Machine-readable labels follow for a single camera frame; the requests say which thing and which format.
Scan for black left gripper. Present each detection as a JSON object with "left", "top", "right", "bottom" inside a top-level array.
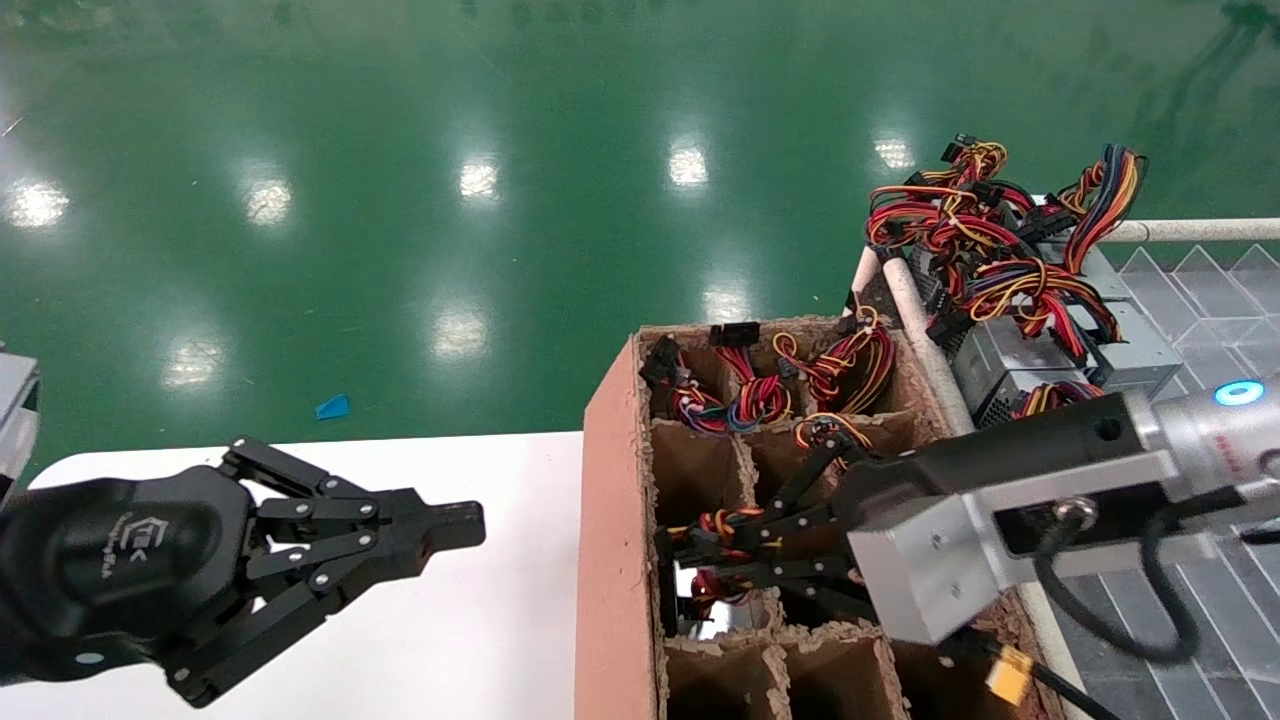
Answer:
[{"left": 0, "top": 437, "right": 486, "bottom": 709}]

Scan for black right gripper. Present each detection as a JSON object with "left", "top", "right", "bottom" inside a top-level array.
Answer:
[{"left": 665, "top": 395, "right": 1151, "bottom": 626}]

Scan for grey power supply red-yellow harness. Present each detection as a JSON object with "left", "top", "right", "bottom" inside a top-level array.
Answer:
[{"left": 660, "top": 505, "right": 771, "bottom": 641}]

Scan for power supply red harness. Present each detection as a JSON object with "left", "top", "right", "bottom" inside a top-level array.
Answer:
[{"left": 708, "top": 320, "right": 796, "bottom": 433}]

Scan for power supply pink-purple harness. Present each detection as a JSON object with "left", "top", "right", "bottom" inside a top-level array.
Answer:
[{"left": 638, "top": 335, "right": 736, "bottom": 438}]

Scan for brown cardboard divider box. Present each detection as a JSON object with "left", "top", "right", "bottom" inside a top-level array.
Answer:
[{"left": 575, "top": 315, "right": 1091, "bottom": 720}]

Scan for beige rack pipe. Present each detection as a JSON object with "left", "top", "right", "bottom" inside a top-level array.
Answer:
[
  {"left": 1100, "top": 218, "right": 1280, "bottom": 244},
  {"left": 845, "top": 245, "right": 883, "bottom": 316},
  {"left": 880, "top": 255, "right": 1096, "bottom": 720}
]

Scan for grey power supply blue-orange harness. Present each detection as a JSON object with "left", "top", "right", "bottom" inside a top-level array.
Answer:
[{"left": 1035, "top": 145, "right": 1149, "bottom": 301}]

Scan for clear acrylic divider tray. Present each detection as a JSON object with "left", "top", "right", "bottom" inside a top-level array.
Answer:
[{"left": 1040, "top": 243, "right": 1280, "bottom": 720}]

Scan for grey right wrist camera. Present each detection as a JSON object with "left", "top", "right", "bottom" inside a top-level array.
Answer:
[{"left": 848, "top": 452, "right": 1201, "bottom": 646}]

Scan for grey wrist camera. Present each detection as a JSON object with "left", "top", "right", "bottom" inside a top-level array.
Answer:
[
  {"left": 0, "top": 350, "right": 41, "bottom": 493},
  {"left": 848, "top": 452, "right": 1201, "bottom": 646}
]

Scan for black cable yellow connector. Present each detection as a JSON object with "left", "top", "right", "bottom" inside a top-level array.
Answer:
[{"left": 940, "top": 628, "right": 1126, "bottom": 720}]

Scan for black camera cable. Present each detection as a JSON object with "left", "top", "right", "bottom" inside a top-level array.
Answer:
[{"left": 1033, "top": 500, "right": 1201, "bottom": 663}]

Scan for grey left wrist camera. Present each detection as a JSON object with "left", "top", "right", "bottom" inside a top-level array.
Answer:
[{"left": 0, "top": 350, "right": 41, "bottom": 493}]

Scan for power supplies with cable bundles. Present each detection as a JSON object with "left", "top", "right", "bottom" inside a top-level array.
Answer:
[{"left": 865, "top": 133, "right": 1036, "bottom": 263}]

